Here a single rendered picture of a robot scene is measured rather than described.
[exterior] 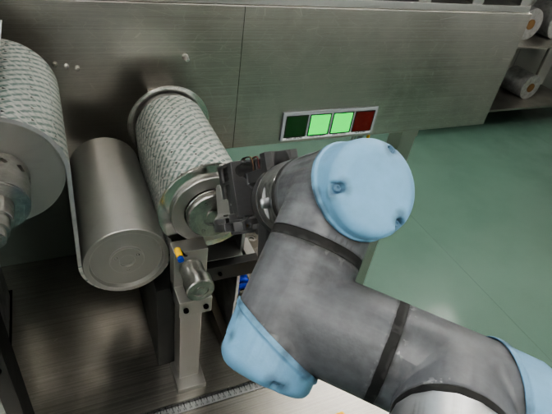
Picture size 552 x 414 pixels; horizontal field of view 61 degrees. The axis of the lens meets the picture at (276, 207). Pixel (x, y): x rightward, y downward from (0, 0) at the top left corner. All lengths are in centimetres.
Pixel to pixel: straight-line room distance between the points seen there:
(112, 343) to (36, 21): 57
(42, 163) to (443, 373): 48
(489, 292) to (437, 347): 239
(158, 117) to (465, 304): 206
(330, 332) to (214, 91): 71
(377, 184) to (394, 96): 86
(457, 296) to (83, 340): 200
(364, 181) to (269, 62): 68
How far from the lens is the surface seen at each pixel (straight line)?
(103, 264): 71
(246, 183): 52
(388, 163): 34
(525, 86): 483
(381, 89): 115
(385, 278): 251
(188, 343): 82
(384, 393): 33
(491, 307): 264
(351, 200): 32
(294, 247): 33
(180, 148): 70
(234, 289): 84
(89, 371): 93
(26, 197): 56
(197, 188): 64
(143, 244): 70
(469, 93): 135
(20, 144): 59
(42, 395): 93
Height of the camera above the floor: 167
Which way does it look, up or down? 37 degrees down
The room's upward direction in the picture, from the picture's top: 10 degrees clockwise
